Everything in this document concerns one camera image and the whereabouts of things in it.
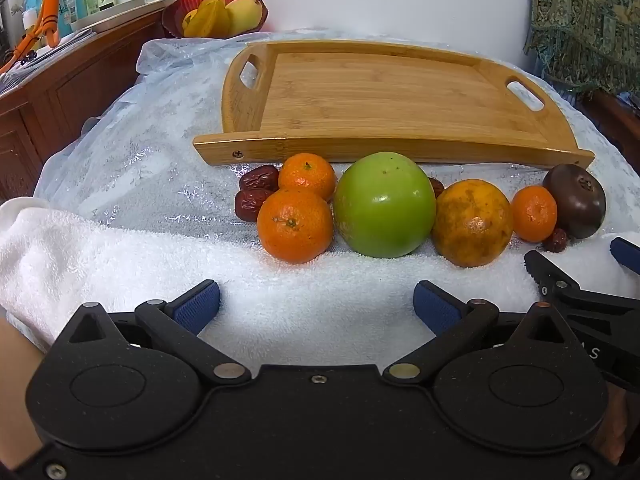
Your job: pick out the brown wooden cabinet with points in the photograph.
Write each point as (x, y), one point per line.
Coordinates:
(65, 100)

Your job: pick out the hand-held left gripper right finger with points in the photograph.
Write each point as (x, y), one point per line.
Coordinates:
(436, 306)

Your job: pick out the white rectangular tray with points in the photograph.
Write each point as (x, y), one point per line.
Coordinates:
(115, 12)

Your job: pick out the white towel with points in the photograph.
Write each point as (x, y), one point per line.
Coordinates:
(100, 270)

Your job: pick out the dark wooden furniture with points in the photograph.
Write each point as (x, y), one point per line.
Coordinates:
(617, 120)

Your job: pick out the green and gold patterned cloth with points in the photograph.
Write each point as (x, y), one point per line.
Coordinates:
(585, 20)

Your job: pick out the small mandarin orange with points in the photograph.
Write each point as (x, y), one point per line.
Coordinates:
(534, 212)

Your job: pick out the small teal spray bottle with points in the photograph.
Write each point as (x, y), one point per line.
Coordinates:
(32, 0)

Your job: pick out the dark purple round fruit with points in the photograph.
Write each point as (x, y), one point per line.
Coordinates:
(577, 202)

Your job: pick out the green apple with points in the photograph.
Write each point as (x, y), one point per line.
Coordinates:
(385, 205)

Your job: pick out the person's left forearm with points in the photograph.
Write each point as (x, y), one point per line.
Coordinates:
(17, 385)

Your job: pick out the small yellow fruit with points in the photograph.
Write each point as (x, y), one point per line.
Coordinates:
(188, 16)

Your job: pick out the person's right forearm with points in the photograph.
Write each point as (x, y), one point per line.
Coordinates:
(616, 425)

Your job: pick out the wooden bamboo tray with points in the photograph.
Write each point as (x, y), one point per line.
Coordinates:
(375, 90)

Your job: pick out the yellow starfruit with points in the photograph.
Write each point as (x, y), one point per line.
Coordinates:
(207, 20)

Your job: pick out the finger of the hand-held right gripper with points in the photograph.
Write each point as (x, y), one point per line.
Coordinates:
(627, 255)
(542, 270)

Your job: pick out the yellow mango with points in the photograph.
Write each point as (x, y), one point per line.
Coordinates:
(243, 15)

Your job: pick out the red date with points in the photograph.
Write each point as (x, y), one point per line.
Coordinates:
(257, 177)
(436, 186)
(555, 241)
(247, 206)

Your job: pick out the large mottled orange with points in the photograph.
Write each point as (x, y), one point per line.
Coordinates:
(472, 222)

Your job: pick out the red fruit bowl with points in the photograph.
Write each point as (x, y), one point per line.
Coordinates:
(172, 17)

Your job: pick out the stack of papers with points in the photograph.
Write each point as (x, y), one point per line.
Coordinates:
(50, 47)

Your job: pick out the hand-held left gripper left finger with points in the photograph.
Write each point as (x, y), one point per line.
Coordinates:
(197, 306)

